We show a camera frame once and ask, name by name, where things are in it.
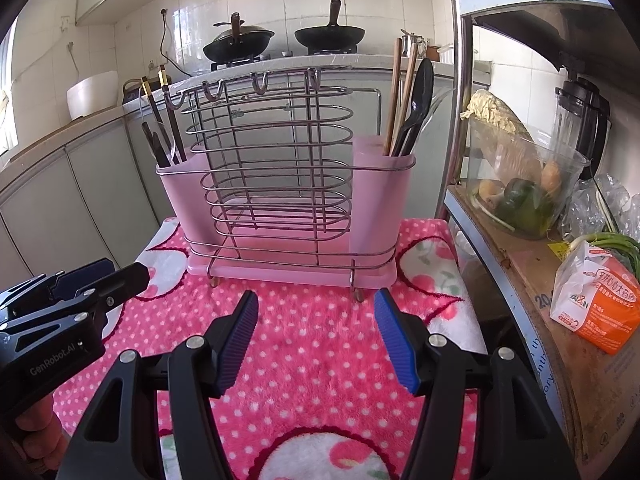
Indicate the pink plastic drip tray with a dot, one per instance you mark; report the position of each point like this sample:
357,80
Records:
299,249

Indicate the white rice cooker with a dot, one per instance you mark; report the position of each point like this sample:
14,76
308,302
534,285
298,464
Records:
93,94

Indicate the orange white food bag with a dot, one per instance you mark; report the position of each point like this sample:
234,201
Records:
596,297

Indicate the black wok with lid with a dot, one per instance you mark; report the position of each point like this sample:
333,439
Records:
239,41

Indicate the pink polka dot towel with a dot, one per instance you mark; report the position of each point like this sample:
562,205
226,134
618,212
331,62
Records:
316,397

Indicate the green onions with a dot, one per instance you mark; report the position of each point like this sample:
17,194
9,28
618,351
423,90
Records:
622,244

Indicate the metal storage shelf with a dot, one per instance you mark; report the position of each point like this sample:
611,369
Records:
594,396

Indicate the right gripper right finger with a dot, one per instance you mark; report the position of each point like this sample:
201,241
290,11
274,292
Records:
517,435

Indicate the pink utensil cup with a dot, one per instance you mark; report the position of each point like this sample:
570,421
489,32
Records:
380,185
183,184

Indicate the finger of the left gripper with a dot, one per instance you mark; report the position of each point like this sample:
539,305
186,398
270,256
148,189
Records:
49,289
98,297

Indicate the metal wire dish rack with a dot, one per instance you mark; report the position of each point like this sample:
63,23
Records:
277,142

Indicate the pink utensil cup right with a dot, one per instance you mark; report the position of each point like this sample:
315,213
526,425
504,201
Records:
380,185

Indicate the metal kettle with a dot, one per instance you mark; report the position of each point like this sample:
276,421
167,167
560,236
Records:
411,40

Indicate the pink utensil cup left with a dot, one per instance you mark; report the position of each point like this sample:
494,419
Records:
183,184

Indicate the clear container with vegetables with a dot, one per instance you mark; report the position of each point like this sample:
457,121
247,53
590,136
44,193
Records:
519,184

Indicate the gas stove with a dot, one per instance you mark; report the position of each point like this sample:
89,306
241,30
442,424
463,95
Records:
268,56

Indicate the black blender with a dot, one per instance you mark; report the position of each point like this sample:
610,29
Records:
582,121

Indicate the dark chopstick gold tip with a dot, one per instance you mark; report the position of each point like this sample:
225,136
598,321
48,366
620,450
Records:
171,113

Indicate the clear plastic spoon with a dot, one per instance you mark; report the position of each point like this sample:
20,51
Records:
168,157

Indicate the left hand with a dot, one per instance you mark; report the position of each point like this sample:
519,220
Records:
44,440

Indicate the light wooden chopstick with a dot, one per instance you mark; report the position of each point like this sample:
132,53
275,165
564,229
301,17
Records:
392,103

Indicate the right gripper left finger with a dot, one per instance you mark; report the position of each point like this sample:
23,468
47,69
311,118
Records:
118,436

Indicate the black plastic spoon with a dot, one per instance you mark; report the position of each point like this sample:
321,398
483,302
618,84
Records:
422,94

